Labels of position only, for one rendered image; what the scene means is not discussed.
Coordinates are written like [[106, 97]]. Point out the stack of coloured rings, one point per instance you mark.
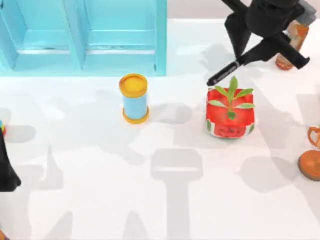
[[2, 127]]

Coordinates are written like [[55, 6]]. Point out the pale grey rounded box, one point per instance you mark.
[[308, 13]]

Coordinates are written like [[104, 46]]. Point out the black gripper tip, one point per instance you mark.
[[7, 172]]

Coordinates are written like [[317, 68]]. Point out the red pot with green plant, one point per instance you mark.
[[226, 126]]

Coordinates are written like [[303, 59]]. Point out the light blue rack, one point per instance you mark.
[[120, 32]]

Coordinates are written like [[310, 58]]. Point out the orange bottle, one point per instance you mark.
[[298, 37]]

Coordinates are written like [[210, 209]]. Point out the black marker pen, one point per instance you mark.
[[222, 73]]

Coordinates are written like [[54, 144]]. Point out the orange trophy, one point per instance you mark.
[[311, 163]]

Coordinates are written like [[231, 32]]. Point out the blue and yellow can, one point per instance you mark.
[[134, 105]]

